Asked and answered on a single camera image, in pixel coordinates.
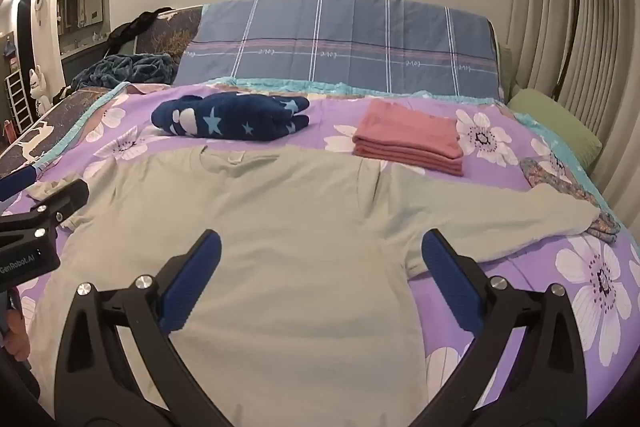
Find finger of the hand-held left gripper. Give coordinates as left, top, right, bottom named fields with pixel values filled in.
left=30, top=179, right=91, bottom=232
left=0, top=166, right=40, bottom=204

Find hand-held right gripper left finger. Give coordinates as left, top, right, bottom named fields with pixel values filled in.
left=52, top=229, right=236, bottom=427

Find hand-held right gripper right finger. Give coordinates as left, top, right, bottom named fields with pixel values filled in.
left=410, top=229, right=587, bottom=427

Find grey-green long sleeve shirt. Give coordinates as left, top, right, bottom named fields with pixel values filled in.
left=25, top=146, right=601, bottom=427

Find pink clothes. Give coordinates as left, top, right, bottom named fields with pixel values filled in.
left=352, top=99, right=466, bottom=178

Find person's left hand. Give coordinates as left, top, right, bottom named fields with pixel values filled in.
left=0, top=289, right=32, bottom=360

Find purple floral blanket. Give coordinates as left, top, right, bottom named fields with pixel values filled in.
left=0, top=77, right=640, bottom=427

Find white ladder rack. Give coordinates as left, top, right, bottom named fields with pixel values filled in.
left=5, top=69, right=33, bottom=132

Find white cat figurine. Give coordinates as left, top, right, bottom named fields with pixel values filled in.
left=27, top=66, right=51, bottom=115

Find teal fuzzy blanket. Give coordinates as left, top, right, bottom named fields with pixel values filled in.
left=70, top=53, right=178, bottom=92

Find multicolour floral patterned cloth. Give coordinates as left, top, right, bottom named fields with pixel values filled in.
left=520, top=157, right=621, bottom=248

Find navy star print fleece garment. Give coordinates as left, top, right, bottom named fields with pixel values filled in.
left=151, top=93, right=311, bottom=142

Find black garment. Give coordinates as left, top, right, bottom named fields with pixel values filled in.
left=107, top=7, right=173, bottom=58

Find green pillow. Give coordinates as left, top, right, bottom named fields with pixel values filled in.
left=507, top=88, right=603, bottom=175

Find dark floral bed cover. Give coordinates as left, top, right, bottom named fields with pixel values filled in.
left=0, top=4, right=206, bottom=180

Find white pleated curtain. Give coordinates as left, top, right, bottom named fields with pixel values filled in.
left=505, top=0, right=640, bottom=228

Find blue plaid quilt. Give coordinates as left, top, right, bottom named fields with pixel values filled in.
left=172, top=0, right=501, bottom=100

